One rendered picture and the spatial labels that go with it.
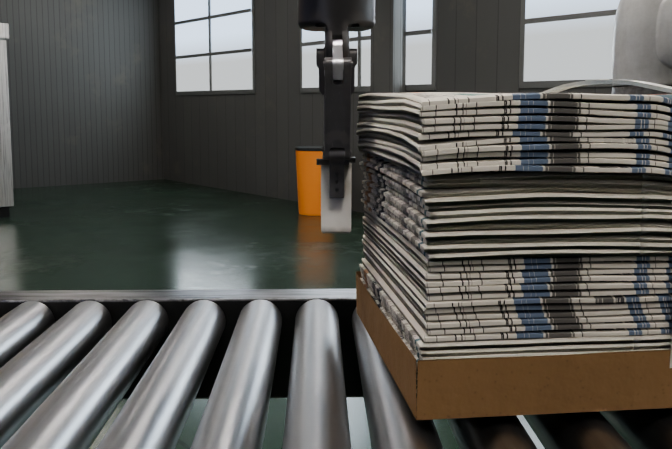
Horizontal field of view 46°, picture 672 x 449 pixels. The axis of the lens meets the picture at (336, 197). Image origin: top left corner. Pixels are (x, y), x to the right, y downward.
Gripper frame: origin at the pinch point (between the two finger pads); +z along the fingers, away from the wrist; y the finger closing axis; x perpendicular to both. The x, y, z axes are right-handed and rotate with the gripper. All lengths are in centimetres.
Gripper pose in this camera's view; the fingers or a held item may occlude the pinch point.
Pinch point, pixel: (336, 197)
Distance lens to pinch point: 78.2
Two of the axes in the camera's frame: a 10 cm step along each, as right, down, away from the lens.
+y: -0.2, -1.2, 9.9
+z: 0.0, 9.9, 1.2
